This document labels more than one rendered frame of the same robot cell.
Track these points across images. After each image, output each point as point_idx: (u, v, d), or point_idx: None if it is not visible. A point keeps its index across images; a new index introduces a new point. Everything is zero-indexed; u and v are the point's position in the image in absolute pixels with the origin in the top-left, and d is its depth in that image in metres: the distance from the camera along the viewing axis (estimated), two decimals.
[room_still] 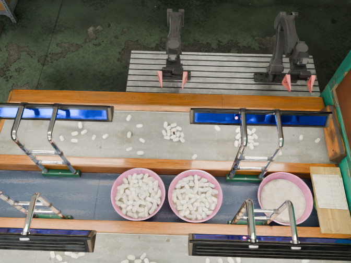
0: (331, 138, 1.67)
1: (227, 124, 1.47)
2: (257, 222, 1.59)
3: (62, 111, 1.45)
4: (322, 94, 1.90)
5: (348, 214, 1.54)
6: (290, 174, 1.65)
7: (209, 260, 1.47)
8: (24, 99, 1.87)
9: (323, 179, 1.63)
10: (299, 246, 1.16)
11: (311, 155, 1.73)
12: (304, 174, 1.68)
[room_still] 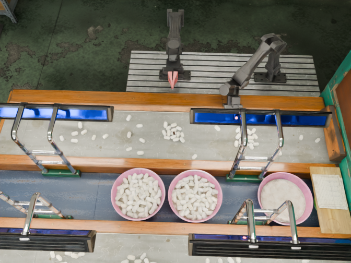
0: (331, 138, 1.67)
1: (227, 124, 1.47)
2: (257, 222, 1.59)
3: (62, 111, 1.45)
4: (322, 94, 1.90)
5: (348, 214, 1.54)
6: (290, 174, 1.65)
7: (209, 260, 1.47)
8: (24, 99, 1.87)
9: (323, 179, 1.63)
10: (299, 246, 1.16)
11: (311, 155, 1.73)
12: (304, 174, 1.68)
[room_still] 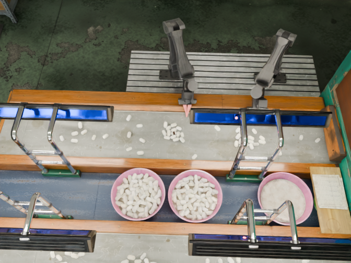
0: (331, 138, 1.67)
1: (227, 124, 1.47)
2: (257, 222, 1.59)
3: (62, 111, 1.45)
4: (322, 94, 1.90)
5: (348, 214, 1.54)
6: (290, 174, 1.65)
7: (209, 260, 1.47)
8: (24, 99, 1.87)
9: (323, 179, 1.63)
10: (299, 246, 1.16)
11: (311, 155, 1.73)
12: (304, 174, 1.68)
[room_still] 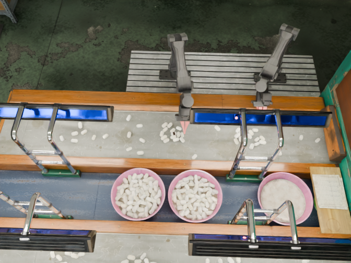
0: (331, 138, 1.67)
1: (227, 124, 1.47)
2: (257, 222, 1.59)
3: (62, 111, 1.45)
4: (322, 94, 1.90)
5: (348, 214, 1.54)
6: (290, 174, 1.65)
7: (209, 260, 1.47)
8: (24, 99, 1.87)
9: (323, 179, 1.63)
10: (299, 246, 1.16)
11: (311, 155, 1.73)
12: (304, 174, 1.68)
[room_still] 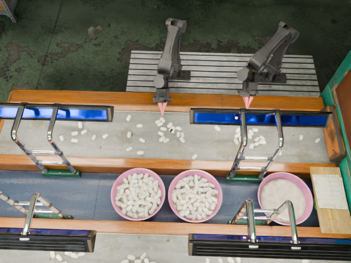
0: (331, 138, 1.67)
1: (227, 124, 1.47)
2: (257, 222, 1.59)
3: (62, 111, 1.45)
4: (322, 94, 1.90)
5: (348, 214, 1.54)
6: (290, 174, 1.65)
7: (209, 260, 1.47)
8: (24, 99, 1.87)
9: (323, 179, 1.63)
10: (299, 246, 1.16)
11: (311, 155, 1.73)
12: (304, 174, 1.68)
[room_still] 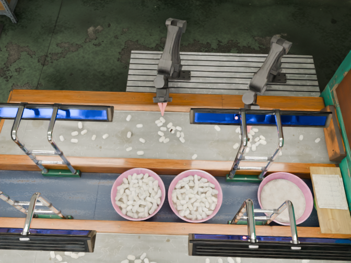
0: (331, 138, 1.67)
1: (227, 124, 1.47)
2: (257, 222, 1.59)
3: (62, 111, 1.45)
4: (322, 94, 1.90)
5: (348, 214, 1.54)
6: (290, 174, 1.65)
7: (209, 260, 1.47)
8: (24, 99, 1.87)
9: (323, 179, 1.63)
10: (299, 246, 1.16)
11: (311, 155, 1.73)
12: (304, 174, 1.68)
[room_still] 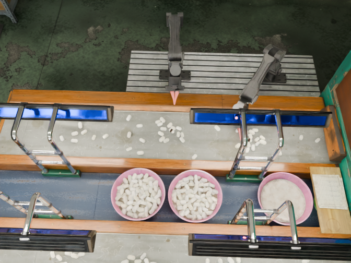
0: (331, 138, 1.67)
1: (227, 124, 1.47)
2: (257, 222, 1.59)
3: (62, 111, 1.45)
4: (322, 94, 1.90)
5: (348, 214, 1.54)
6: (290, 174, 1.65)
7: (209, 260, 1.47)
8: (24, 99, 1.87)
9: (323, 179, 1.63)
10: (299, 246, 1.16)
11: (311, 155, 1.73)
12: (304, 174, 1.68)
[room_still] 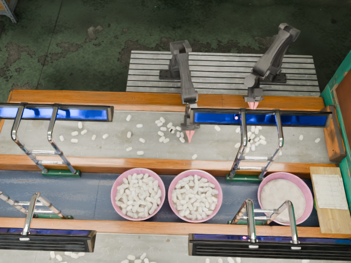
0: (331, 138, 1.67)
1: (227, 124, 1.47)
2: (257, 222, 1.59)
3: (62, 111, 1.45)
4: (322, 94, 1.90)
5: (348, 214, 1.54)
6: (290, 174, 1.65)
7: (209, 260, 1.47)
8: (24, 99, 1.87)
9: (323, 179, 1.63)
10: (299, 246, 1.16)
11: (311, 155, 1.73)
12: (304, 174, 1.68)
